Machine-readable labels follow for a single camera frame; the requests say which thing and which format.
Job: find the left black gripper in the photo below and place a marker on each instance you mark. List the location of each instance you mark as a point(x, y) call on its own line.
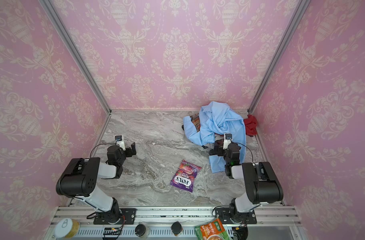
point(128, 151)

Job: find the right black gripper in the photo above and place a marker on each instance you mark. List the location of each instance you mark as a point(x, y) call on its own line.
point(218, 150)

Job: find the light blue shirt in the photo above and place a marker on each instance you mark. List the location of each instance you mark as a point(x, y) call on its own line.
point(217, 119)

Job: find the plaid flannel cloth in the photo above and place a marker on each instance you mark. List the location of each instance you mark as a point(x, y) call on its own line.
point(196, 121)

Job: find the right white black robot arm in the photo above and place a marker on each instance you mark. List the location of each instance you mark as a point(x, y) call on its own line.
point(261, 185)

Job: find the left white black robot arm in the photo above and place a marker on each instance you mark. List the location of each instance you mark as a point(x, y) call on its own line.
point(79, 181)

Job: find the red cloth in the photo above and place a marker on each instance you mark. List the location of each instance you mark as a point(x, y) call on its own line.
point(251, 124)

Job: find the purple Fox's candy bag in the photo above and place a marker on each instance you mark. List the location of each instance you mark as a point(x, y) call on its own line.
point(185, 176)

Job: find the green orange snack packet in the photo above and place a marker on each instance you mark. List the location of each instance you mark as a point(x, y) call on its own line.
point(211, 231)

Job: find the dark round bottle cap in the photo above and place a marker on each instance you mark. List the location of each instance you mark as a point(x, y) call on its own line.
point(142, 231)

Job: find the black round bottle cap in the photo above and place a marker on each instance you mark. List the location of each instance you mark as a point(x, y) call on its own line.
point(176, 228)

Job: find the white lidded jar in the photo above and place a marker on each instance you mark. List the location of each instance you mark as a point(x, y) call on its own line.
point(67, 228)

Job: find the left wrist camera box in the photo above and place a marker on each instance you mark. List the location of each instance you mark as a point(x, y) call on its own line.
point(119, 141)

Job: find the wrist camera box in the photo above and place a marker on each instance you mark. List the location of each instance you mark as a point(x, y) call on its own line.
point(119, 141)
point(227, 141)

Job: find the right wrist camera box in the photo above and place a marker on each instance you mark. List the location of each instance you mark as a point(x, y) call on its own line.
point(227, 141)

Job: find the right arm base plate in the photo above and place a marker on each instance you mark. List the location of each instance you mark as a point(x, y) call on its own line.
point(228, 216)

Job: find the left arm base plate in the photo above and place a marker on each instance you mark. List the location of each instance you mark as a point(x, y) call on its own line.
point(124, 216)

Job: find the aluminium front rail frame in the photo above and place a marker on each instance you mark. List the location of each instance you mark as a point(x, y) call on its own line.
point(274, 222)

